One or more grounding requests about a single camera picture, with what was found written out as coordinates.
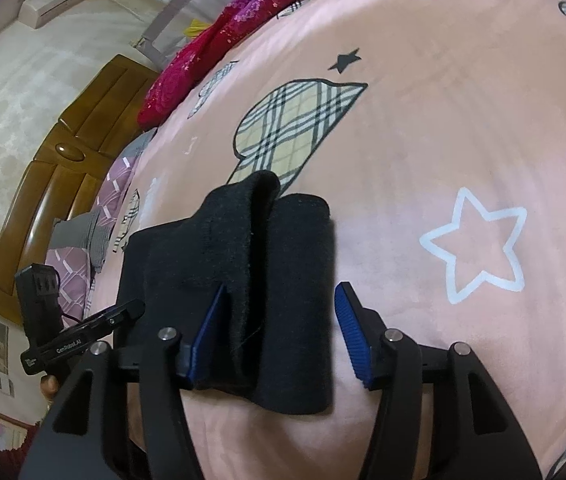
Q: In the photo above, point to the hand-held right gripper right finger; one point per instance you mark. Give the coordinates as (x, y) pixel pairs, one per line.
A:
(352, 340)

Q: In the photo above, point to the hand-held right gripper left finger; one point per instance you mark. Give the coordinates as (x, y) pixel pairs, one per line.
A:
(207, 337)

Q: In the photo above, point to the black pants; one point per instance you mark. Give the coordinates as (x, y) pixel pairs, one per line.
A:
(288, 285)

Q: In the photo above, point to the purple patterned pillow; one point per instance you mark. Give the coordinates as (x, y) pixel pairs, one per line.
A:
(70, 270)
(115, 185)

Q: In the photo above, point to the grey checked pillow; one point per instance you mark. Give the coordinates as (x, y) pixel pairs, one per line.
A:
(140, 142)
(85, 235)

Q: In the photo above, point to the wooden headboard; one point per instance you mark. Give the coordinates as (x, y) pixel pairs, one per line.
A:
(63, 185)

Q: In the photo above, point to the pink printed bed sheet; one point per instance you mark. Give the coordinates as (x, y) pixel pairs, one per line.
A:
(438, 135)

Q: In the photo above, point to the red floral quilt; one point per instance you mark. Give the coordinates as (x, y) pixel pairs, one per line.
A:
(198, 60)

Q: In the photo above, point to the yellow toy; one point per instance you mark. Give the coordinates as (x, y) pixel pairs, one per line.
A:
(199, 28)

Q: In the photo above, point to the grey mesh bed rail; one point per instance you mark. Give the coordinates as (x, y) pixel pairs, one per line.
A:
(173, 22)

